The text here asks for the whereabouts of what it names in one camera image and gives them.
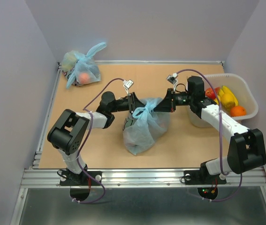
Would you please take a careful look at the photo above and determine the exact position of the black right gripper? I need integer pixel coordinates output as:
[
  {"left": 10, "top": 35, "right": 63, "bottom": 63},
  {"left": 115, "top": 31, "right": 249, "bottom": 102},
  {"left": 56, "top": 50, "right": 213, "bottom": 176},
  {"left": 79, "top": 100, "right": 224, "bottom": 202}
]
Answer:
[{"left": 153, "top": 88, "right": 193, "bottom": 113}]

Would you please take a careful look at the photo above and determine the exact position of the yellow banana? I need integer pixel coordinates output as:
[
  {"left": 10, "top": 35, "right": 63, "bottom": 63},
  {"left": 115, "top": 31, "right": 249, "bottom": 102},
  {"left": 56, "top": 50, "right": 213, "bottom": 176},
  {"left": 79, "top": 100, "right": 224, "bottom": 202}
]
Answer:
[{"left": 215, "top": 86, "right": 239, "bottom": 108}]

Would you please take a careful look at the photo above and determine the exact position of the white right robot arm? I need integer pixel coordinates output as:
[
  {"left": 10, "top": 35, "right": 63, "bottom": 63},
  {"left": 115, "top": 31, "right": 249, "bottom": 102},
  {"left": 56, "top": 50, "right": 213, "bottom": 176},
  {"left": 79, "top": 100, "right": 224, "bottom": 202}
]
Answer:
[{"left": 154, "top": 76, "right": 266, "bottom": 183}]

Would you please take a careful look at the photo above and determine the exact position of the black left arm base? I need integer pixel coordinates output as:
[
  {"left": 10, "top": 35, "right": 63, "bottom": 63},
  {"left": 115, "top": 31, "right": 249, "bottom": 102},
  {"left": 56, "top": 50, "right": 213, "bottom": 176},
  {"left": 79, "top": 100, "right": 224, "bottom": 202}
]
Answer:
[{"left": 57, "top": 167, "right": 106, "bottom": 204}]

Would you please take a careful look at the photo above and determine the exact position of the tied blue bag of fruit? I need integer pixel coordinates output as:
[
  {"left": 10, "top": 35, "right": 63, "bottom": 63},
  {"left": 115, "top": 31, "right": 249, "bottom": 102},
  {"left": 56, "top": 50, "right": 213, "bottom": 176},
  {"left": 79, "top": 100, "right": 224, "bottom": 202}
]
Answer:
[{"left": 61, "top": 42, "right": 107, "bottom": 89}]

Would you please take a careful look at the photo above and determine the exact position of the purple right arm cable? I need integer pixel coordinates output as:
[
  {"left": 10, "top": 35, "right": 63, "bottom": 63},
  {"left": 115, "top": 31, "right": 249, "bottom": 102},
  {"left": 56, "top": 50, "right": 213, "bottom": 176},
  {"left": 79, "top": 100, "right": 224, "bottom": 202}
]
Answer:
[{"left": 174, "top": 68, "right": 243, "bottom": 203}]

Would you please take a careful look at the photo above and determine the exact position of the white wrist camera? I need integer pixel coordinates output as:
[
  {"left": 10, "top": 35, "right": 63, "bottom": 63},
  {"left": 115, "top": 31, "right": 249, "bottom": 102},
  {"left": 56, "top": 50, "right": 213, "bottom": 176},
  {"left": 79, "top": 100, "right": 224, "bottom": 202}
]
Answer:
[
  {"left": 167, "top": 73, "right": 178, "bottom": 91},
  {"left": 123, "top": 80, "right": 134, "bottom": 95}
]

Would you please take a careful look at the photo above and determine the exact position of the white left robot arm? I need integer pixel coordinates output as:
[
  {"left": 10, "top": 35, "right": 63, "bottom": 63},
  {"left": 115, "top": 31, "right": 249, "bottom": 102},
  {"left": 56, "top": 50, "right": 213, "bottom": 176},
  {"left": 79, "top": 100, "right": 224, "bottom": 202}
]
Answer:
[{"left": 47, "top": 91, "right": 145, "bottom": 185}]

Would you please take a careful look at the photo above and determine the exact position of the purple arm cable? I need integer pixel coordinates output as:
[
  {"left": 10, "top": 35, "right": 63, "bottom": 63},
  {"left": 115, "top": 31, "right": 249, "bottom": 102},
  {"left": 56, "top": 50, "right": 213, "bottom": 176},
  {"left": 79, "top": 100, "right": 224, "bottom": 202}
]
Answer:
[
  {"left": 174, "top": 68, "right": 243, "bottom": 203},
  {"left": 71, "top": 78, "right": 126, "bottom": 204}
]

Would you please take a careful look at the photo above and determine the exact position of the light blue printed plastic bag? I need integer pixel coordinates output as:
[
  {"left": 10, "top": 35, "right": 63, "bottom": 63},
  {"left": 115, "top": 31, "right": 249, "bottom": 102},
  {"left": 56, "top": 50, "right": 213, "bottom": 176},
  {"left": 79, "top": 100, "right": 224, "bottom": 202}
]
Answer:
[{"left": 122, "top": 97, "right": 170, "bottom": 155}]

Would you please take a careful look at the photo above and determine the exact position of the aluminium front rail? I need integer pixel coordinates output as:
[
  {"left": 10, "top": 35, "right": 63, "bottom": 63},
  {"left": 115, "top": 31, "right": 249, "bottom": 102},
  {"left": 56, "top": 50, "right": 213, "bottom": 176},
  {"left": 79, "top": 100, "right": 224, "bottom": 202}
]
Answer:
[{"left": 20, "top": 167, "right": 266, "bottom": 189}]

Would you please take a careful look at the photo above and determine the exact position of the white plastic basket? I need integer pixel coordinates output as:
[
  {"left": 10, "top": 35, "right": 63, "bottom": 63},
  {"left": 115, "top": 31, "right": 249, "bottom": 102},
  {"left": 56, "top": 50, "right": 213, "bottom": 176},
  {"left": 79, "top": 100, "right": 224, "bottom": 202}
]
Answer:
[{"left": 187, "top": 73, "right": 258, "bottom": 128}]

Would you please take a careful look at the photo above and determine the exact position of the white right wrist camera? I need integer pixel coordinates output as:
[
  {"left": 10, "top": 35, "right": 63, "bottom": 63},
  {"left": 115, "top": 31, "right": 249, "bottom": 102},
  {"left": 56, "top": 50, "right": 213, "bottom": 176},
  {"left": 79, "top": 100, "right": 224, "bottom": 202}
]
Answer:
[{"left": 167, "top": 73, "right": 178, "bottom": 91}]

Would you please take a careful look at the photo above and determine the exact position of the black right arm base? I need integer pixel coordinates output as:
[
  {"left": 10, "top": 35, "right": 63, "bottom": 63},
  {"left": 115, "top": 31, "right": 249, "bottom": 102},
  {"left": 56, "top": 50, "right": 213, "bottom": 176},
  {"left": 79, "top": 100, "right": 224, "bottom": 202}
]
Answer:
[{"left": 181, "top": 161, "right": 227, "bottom": 201}]

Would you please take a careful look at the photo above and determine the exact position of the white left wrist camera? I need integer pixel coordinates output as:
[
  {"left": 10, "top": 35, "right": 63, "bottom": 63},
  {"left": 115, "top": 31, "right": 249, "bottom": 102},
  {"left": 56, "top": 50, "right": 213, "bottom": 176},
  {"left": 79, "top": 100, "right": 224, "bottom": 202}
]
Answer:
[{"left": 123, "top": 80, "right": 134, "bottom": 95}]

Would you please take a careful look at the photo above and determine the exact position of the orange fruit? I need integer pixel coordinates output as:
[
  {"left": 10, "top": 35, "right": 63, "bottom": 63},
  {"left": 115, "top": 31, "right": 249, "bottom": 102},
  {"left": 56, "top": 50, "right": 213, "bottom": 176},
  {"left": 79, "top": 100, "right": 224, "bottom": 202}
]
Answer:
[{"left": 230, "top": 105, "right": 247, "bottom": 117}]

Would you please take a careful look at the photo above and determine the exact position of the red strawberry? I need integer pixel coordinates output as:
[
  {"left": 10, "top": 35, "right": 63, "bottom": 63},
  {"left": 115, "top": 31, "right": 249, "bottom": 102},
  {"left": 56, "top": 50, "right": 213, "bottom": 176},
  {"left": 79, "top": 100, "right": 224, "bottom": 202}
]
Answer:
[{"left": 205, "top": 87, "right": 220, "bottom": 100}]

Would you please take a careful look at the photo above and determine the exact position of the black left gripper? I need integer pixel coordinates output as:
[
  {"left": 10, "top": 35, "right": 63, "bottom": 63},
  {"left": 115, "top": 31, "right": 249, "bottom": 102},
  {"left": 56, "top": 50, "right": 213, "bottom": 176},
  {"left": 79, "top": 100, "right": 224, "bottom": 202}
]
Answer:
[{"left": 110, "top": 92, "right": 152, "bottom": 115}]

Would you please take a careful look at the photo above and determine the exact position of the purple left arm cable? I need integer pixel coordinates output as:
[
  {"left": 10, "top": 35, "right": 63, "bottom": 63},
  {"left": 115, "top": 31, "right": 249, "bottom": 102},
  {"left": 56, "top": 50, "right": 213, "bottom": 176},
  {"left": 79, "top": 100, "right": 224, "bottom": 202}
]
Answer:
[{"left": 71, "top": 78, "right": 126, "bottom": 204}]

